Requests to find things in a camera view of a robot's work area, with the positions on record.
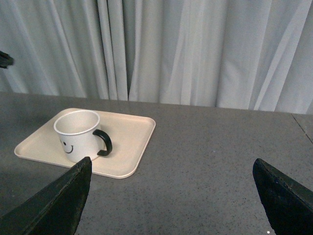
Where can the white smiley mug black handle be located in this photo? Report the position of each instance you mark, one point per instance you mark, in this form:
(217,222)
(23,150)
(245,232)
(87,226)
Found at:
(81,135)

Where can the beige rectangular tray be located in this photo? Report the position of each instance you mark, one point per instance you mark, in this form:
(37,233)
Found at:
(129,134)

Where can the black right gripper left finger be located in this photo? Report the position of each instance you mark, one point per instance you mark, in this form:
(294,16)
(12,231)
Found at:
(56,209)

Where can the white pleated curtain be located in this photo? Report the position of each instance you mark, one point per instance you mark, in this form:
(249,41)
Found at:
(243,54)

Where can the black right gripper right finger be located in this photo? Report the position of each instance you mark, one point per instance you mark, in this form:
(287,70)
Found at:
(287,203)

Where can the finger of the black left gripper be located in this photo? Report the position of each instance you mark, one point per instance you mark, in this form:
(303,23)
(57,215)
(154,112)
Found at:
(5,60)

